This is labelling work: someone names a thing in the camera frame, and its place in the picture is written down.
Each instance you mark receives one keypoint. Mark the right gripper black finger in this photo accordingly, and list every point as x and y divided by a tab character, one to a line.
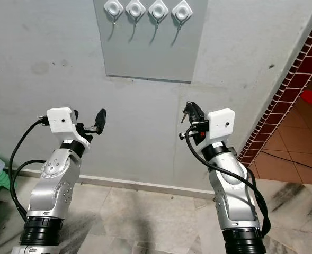
192	116
198	111

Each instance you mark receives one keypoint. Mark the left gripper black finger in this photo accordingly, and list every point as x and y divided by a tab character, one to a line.
101	120

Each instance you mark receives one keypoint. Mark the silver key bunch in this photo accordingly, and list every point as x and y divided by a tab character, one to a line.
184	116

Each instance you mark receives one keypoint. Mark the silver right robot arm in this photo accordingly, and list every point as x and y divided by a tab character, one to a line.
235	201

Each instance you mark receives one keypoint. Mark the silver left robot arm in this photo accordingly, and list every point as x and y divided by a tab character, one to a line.
52	196

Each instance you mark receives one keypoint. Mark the grey hook board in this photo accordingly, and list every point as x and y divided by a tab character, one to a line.
150	53

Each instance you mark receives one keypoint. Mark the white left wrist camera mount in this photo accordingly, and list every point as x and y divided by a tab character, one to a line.
60	120

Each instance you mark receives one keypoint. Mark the white wall hook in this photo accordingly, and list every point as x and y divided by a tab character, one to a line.
182	10
135	8
158	9
114	7

